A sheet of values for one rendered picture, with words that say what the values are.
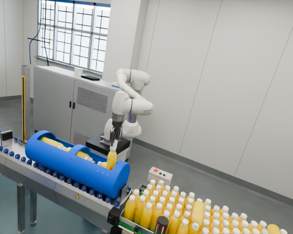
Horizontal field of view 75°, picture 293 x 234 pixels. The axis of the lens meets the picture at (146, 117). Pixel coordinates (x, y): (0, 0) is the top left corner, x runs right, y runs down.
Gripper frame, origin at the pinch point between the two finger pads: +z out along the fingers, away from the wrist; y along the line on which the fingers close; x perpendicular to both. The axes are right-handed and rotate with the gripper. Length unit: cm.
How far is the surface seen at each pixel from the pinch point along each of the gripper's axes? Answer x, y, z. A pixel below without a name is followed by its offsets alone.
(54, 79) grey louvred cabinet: -222, -158, 7
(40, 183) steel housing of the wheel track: -57, 13, 53
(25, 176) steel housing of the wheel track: -75, 13, 54
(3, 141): -118, 3, 38
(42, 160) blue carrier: -55, 13, 30
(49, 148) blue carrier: -53, 10, 19
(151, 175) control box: 28.6, -24.9, 29.6
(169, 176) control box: 43, -30, 27
